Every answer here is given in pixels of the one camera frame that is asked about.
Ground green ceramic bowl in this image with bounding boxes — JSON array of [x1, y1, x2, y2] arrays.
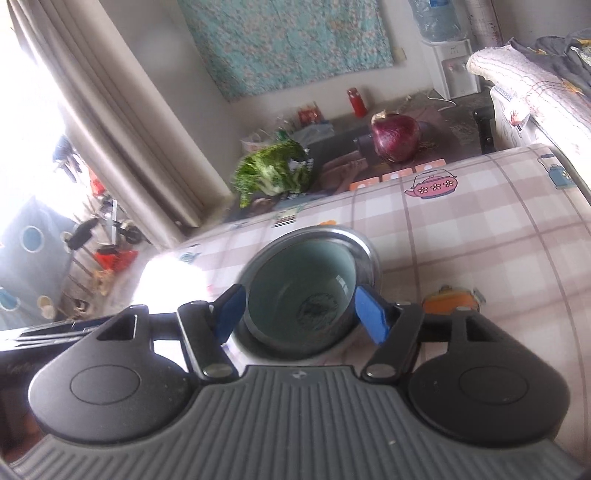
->
[[242, 239, 356, 359]]

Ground large steel bowl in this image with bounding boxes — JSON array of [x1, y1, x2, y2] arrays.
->
[[230, 225, 382, 364]]

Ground plaid teapot tablecloth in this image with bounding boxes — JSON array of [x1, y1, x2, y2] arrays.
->
[[132, 146, 590, 462]]

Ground green leafy cabbage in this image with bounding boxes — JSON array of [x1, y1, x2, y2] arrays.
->
[[231, 139, 312, 208]]

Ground white plastic bag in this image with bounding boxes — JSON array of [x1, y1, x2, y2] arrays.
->
[[240, 129, 280, 155]]

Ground red cabbage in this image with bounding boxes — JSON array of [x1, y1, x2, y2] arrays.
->
[[370, 111, 422, 163]]

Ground beige curtain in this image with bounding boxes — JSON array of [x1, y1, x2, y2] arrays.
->
[[7, 1, 229, 249]]

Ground red thermos bottle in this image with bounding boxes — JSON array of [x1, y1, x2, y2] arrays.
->
[[348, 88, 368, 118]]

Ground white water dispenser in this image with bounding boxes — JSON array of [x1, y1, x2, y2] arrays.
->
[[422, 39, 481, 100]]

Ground white lace bed cover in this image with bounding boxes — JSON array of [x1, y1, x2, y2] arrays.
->
[[467, 45, 590, 158]]

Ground rolled patterned mat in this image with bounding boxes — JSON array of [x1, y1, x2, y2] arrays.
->
[[465, 0, 503, 48]]

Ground blue water jug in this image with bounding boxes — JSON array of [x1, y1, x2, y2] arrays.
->
[[409, 0, 467, 43]]

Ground grey blanket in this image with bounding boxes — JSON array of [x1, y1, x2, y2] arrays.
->
[[509, 28, 591, 98]]

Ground teal floral wall cloth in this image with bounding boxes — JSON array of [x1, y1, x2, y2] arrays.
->
[[179, 0, 394, 101]]

